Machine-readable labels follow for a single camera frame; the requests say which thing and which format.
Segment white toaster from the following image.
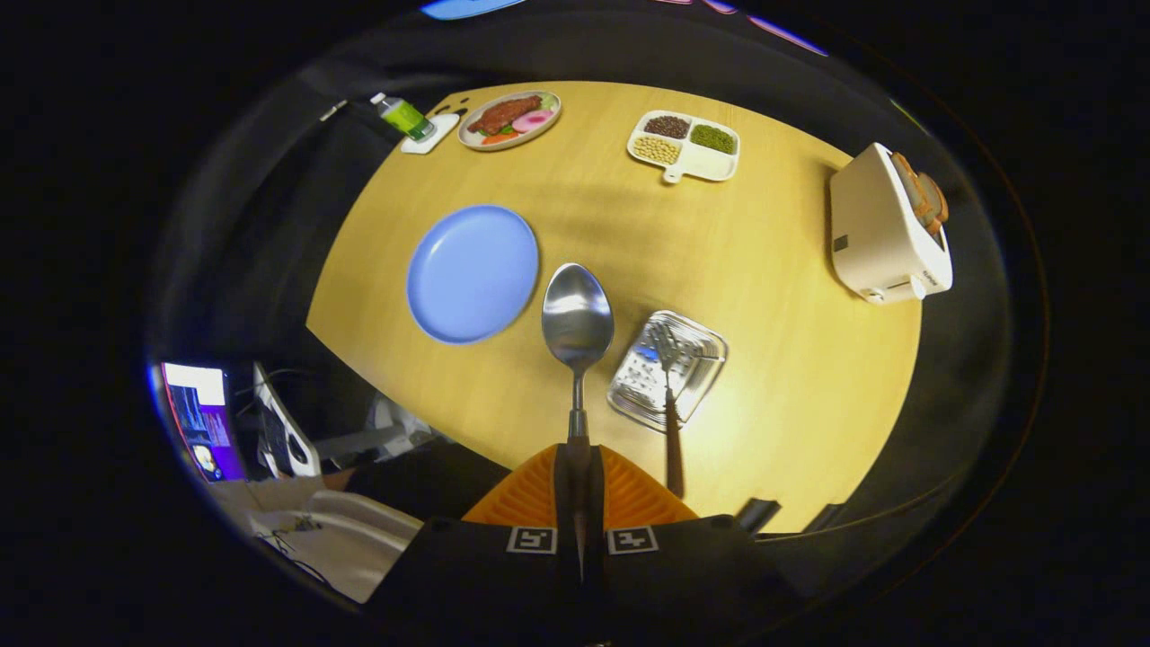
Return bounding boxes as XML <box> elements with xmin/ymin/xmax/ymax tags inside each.
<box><xmin>829</xmin><ymin>142</ymin><xmax>954</xmax><ymax>306</ymax></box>

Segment metal spoon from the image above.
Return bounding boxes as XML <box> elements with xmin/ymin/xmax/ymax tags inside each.
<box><xmin>542</xmin><ymin>262</ymin><xmax>615</xmax><ymax>576</ymax></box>

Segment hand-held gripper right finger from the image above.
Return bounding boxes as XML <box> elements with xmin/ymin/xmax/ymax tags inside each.
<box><xmin>579</xmin><ymin>443</ymin><xmax>805</xmax><ymax>634</ymax></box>

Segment wooden handled fork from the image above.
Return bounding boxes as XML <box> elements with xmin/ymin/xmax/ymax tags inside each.
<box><xmin>649</xmin><ymin>322</ymin><xmax>686</xmax><ymax>501</ymax></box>

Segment white desktop device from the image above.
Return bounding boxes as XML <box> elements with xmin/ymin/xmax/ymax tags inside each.
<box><xmin>252</xmin><ymin>361</ymin><xmax>323</xmax><ymax>479</ymax></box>

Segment green drink bottle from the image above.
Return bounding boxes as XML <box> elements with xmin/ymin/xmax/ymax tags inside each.
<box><xmin>370</xmin><ymin>92</ymin><xmax>437</xmax><ymax>143</ymax></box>

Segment lit computer screen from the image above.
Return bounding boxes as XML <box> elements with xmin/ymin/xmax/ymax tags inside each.
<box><xmin>160</xmin><ymin>361</ymin><xmax>246</xmax><ymax>483</ymax></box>

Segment perforated metal tray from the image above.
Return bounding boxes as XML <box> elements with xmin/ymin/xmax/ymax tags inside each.
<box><xmin>606</xmin><ymin>310</ymin><xmax>729</xmax><ymax>434</ymax></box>

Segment white square coaster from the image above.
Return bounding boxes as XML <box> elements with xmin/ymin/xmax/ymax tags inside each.
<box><xmin>401</xmin><ymin>94</ymin><xmax>470</xmax><ymax>155</ymax></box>

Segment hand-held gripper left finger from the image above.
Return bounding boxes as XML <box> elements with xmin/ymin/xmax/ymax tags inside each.
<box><xmin>368</xmin><ymin>443</ymin><xmax>580</xmax><ymax>630</ymax></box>

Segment blue plate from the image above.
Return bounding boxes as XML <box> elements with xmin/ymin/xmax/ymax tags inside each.
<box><xmin>406</xmin><ymin>205</ymin><xmax>541</xmax><ymax>346</ymax></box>

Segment white divided bean dish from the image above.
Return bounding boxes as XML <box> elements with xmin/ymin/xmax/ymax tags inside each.
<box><xmin>626</xmin><ymin>110</ymin><xmax>742</xmax><ymax>185</ymax></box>

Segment brown meat piece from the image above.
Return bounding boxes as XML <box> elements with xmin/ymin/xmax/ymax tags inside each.
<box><xmin>467</xmin><ymin>94</ymin><xmax>543</xmax><ymax>136</ymax></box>

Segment toast bread slice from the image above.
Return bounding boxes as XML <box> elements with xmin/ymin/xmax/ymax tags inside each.
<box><xmin>916</xmin><ymin>171</ymin><xmax>950</xmax><ymax>236</ymax></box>
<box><xmin>891</xmin><ymin>153</ymin><xmax>935</xmax><ymax>230</ymax></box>

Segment white plate of food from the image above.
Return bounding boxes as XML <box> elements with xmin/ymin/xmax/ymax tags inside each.
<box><xmin>456</xmin><ymin>90</ymin><xmax>562</xmax><ymax>152</ymax></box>

